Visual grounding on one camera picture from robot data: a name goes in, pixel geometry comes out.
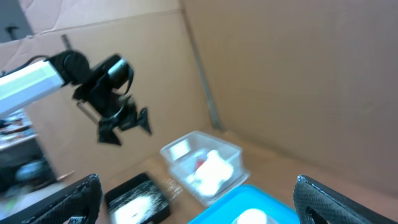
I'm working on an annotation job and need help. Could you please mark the red snack wrapper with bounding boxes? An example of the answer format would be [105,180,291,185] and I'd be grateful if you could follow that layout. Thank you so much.
[194,157,206,171]

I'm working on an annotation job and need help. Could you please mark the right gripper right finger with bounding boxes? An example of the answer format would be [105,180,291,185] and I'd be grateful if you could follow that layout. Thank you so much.
[293,175,397,224]

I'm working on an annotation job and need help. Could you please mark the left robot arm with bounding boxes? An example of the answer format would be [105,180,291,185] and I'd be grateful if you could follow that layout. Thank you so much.
[1,50,152,146]

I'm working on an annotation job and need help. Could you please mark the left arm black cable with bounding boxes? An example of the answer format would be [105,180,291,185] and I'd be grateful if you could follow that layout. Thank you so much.
[0,54,50,77]

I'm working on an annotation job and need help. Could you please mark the teal plastic serving tray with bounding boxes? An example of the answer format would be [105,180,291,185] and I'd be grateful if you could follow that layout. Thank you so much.
[190,185,300,224]

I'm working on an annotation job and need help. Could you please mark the black rectangular tray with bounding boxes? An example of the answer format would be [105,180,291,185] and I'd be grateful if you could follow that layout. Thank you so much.
[104,173,171,224]

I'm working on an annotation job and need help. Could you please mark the pile of rice in tray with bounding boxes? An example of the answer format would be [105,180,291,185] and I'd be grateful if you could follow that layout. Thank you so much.
[109,180,169,224]

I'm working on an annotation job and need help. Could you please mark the clear plastic waste bin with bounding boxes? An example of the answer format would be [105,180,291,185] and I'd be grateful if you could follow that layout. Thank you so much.
[160,131,249,207]

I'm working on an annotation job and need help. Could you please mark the white napkin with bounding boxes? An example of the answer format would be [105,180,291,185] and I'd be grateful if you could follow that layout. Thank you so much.
[185,150,234,197]

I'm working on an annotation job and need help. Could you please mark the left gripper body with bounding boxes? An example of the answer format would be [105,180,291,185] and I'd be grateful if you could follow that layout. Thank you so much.
[73,54,137,124]

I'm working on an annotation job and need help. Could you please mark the brown cardboard backdrop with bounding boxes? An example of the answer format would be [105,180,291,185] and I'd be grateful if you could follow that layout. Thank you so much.
[1,0,397,198]

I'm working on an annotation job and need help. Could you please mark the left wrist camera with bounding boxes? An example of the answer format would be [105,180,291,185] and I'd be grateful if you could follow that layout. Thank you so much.
[107,58,134,95]

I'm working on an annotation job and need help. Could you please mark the scattered rice grains on table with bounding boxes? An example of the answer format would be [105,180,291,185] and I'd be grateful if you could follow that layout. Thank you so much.
[162,179,183,200]

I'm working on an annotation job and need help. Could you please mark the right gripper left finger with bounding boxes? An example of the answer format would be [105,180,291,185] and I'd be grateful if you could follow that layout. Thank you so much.
[1,174,103,224]

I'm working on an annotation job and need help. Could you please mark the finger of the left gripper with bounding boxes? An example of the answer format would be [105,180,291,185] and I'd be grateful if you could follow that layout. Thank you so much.
[119,108,152,135]
[98,120,121,146]

